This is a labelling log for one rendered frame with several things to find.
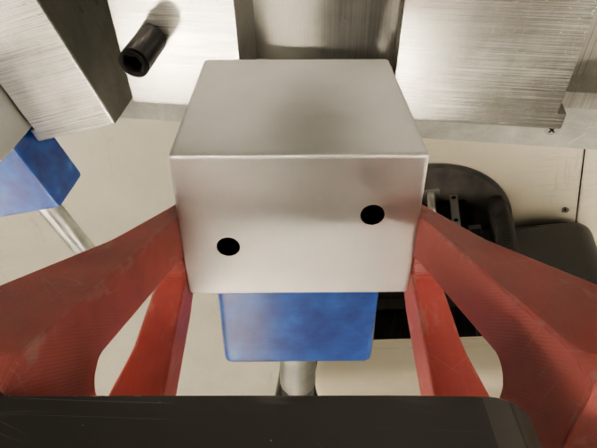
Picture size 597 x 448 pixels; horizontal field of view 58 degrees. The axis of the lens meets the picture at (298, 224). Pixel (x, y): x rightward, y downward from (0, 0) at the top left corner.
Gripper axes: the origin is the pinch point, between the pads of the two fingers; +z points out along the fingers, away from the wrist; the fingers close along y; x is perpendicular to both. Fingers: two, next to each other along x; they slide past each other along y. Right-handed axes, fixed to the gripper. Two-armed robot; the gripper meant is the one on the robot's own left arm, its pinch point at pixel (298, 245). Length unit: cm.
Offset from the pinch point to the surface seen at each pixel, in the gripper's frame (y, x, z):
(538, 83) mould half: -7.8, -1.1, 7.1
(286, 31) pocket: 0.5, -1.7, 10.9
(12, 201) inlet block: 14.9, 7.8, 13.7
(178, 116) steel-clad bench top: 7.0, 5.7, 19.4
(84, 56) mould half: 9.5, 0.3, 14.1
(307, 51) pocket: -0.4, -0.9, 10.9
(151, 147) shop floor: 37, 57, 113
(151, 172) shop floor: 39, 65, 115
